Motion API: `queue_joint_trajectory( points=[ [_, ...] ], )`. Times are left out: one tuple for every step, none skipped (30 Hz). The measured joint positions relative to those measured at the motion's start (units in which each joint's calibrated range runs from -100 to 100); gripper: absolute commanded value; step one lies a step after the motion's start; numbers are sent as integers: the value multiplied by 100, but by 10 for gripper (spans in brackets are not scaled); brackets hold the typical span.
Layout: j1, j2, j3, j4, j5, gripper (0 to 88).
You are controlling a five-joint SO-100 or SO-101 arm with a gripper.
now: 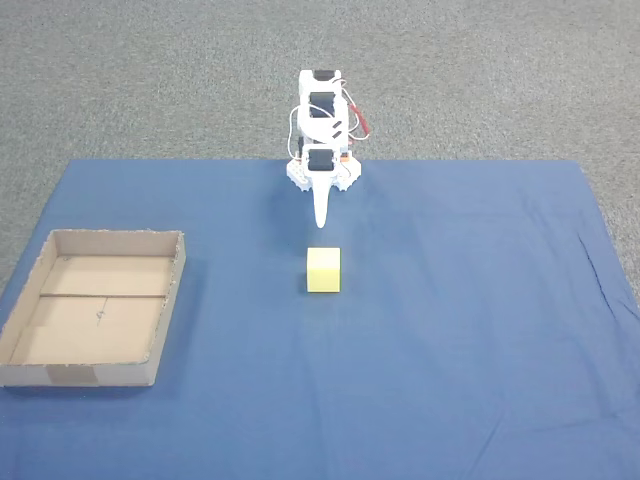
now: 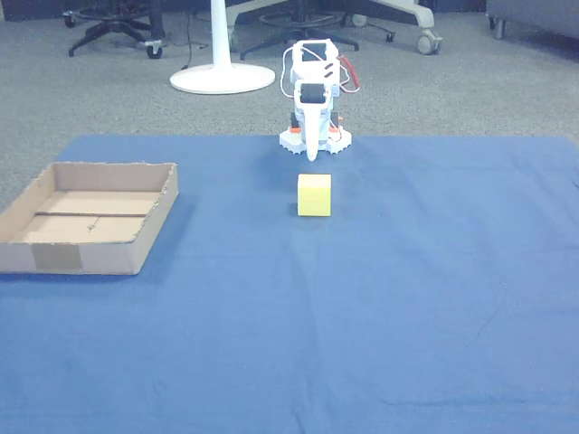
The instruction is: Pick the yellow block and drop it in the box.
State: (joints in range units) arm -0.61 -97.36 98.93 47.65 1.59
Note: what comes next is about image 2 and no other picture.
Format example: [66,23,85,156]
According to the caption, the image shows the red cable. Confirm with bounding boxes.
[337,54,362,94]

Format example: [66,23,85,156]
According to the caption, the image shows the black office chair base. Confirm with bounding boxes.
[239,0,361,61]
[62,0,165,60]

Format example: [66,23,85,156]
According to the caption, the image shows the black floor cable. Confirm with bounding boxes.
[180,11,210,71]

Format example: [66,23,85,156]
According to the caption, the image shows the white cable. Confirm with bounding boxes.
[280,46,300,100]

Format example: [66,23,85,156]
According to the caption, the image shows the white pedestal stand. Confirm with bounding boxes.
[169,0,276,96]

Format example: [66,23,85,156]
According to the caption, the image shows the blue cloth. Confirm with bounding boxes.
[0,134,579,434]

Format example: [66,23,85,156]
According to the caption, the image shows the shallow cardboard box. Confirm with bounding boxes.
[0,161,180,276]

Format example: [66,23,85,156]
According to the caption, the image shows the grey furniture on casters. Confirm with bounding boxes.
[486,0,579,41]

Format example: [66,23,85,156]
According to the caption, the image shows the yellow foam block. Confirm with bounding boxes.
[297,173,333,218]

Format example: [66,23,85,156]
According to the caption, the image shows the white wheeled base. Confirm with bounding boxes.
[224,0,444,56]

